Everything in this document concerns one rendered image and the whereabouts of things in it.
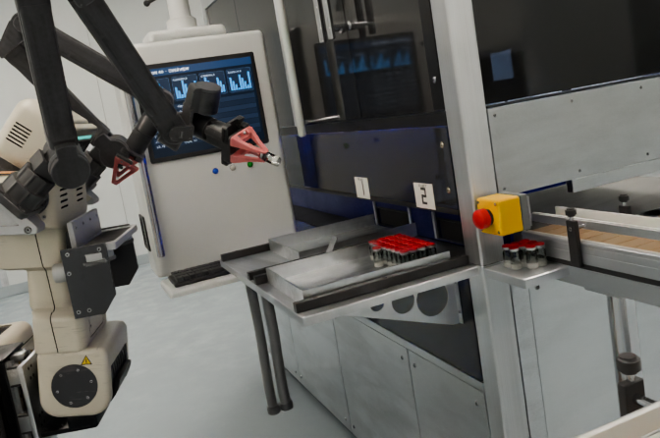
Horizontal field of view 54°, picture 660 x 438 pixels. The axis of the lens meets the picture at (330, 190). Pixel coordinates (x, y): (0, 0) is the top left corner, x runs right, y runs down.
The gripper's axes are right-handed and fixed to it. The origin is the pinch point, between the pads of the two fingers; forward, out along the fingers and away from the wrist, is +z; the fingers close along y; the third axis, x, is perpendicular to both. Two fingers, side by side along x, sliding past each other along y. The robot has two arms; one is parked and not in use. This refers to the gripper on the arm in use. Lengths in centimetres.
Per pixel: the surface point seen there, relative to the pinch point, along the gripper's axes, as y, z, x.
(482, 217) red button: 3.3, 47.5, 7.0
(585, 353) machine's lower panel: -32, 76, 23
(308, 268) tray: -28.7, 12.9, 2.8
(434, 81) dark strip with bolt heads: 17.8, 25.6, 24.9
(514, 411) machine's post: -38, 68, 3
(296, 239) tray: -47, -6, 27
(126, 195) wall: -335, -335, 249
